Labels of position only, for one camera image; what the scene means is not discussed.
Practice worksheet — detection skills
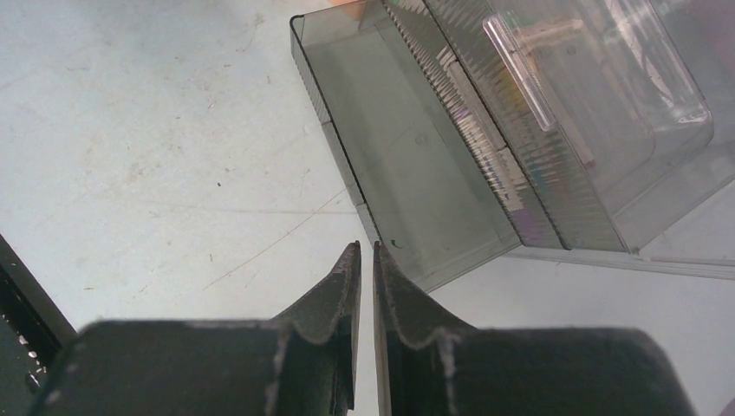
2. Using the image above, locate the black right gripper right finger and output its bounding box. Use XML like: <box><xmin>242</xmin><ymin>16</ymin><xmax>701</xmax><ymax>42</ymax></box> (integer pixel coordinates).
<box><xmin>373</xmin><ymin>243</ymin><xmax>694</xmax><ymax>415</ymax></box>

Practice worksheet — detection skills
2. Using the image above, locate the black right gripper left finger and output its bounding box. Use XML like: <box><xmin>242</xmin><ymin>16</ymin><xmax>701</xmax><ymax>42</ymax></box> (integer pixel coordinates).
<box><xmin>29</xmin><ymin>242</ymin><xmax>361</xmax><ymax>415</ymax></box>

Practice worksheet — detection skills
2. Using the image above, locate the grey transparent drawer unit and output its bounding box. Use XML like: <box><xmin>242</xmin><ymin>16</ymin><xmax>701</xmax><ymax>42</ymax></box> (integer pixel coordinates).
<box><xmin>289</xmin><ymin>1</ymin><xmax>734</xmax><ymax>290</ymax></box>

